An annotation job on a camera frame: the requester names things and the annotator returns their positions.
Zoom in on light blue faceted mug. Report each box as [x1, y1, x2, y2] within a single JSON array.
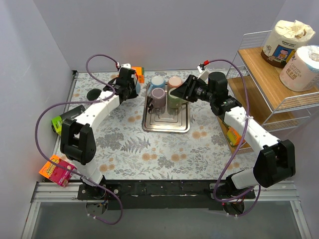
[[136, 81, 141, 95]]

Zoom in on purple mug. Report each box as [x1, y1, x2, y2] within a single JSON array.
[[147, 88, 166, 113]]

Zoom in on dark teal mug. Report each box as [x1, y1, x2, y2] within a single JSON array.
[[86, 89, 102, 101]]

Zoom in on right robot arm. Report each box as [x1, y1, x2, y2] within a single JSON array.
[[171, 72, 296, 198]]

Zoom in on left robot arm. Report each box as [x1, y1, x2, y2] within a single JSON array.
[[60, 63, 141, 199]]

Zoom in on pink mug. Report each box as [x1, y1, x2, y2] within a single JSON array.
[[167, 76, 182, 91]]

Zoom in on green mug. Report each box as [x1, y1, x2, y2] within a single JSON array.
[[167, 88, 187, 109]]

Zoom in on blue white mug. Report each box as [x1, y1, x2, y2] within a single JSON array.
[[151, 76, 165, 89]]

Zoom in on orange box at back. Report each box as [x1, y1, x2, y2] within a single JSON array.
[[132, 66, 145, 84]]

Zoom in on steel tray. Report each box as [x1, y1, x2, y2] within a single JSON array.
[[142, 96, 190, 133]]

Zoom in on orange yellow box on shelf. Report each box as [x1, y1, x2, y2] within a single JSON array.
[[222, 122, 242, 147]]

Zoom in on green black box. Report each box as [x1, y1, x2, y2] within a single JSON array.
[[51, 105, 85, 135]]

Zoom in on cartoon toilet paper roll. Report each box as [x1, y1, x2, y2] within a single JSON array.
[[261, 20, 316, 68]]

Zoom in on pink toilet paper roll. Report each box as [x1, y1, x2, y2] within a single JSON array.
[[279, 45, 319, 92]]

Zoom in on orange pink sponge box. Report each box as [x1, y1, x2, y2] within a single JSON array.
[[39, 155, 77, 187]]

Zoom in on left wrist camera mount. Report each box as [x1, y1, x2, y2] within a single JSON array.
[[116, 62, 132, 71]]

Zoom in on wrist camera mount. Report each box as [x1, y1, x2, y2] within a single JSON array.
[[116, 62, 132, 71], [197, 60, 211, 83]]

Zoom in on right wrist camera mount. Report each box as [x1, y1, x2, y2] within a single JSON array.
[[197, 60, 211, 83]]

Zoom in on wire wooden shelf rack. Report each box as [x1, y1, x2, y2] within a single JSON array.
[[215, 30, 319, 156]]

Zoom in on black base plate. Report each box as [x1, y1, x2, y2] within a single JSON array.
[[77, 179, 257, 211]]

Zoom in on aluminium frame rail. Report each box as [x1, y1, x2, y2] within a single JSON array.
[[22, 182, 312, 239]]

